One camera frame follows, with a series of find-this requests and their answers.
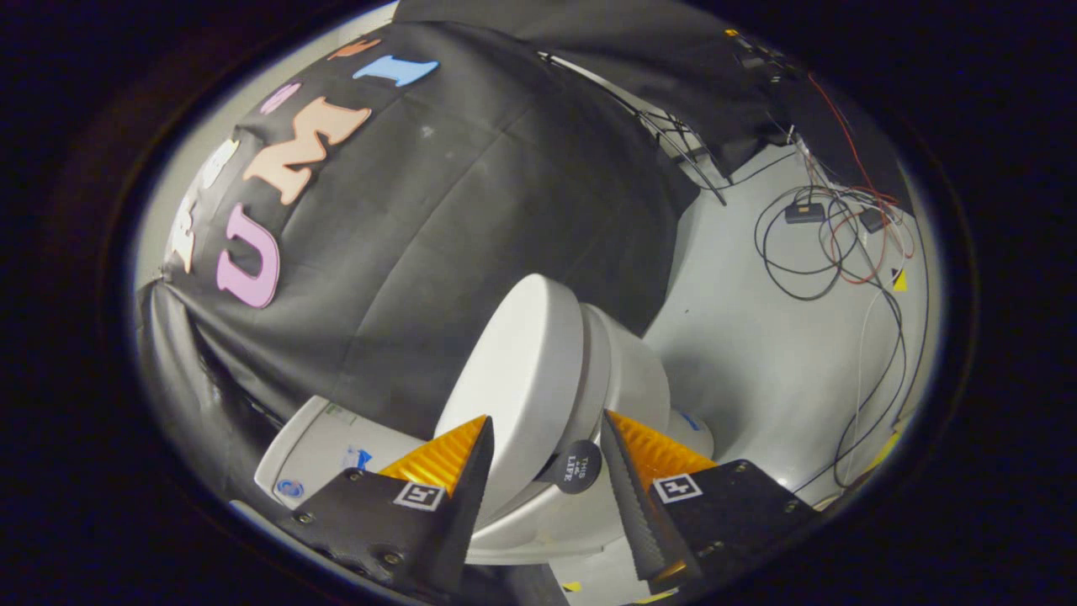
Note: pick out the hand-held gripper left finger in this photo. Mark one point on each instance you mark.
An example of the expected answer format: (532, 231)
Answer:
(467, 513)

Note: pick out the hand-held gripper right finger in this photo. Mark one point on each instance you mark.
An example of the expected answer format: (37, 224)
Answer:
(635, 513)

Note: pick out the black round lift tab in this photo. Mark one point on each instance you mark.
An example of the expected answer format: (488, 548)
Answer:
(576, 467)

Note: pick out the white ceramic toilet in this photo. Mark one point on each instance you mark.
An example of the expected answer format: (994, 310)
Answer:
(627, 370)

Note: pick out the yellow tape mark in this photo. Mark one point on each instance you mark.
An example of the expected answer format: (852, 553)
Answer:
(900, 281)
(655, 597)
(885, 453)

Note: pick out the black backdrop cloth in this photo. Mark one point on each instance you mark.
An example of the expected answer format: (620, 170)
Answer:
(471, 210)

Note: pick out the black power adapter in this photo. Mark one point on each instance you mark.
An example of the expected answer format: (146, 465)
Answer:
(872, 219)
(805, 212)

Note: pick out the black light stand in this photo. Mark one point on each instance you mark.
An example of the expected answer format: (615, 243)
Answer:
(673, 147)

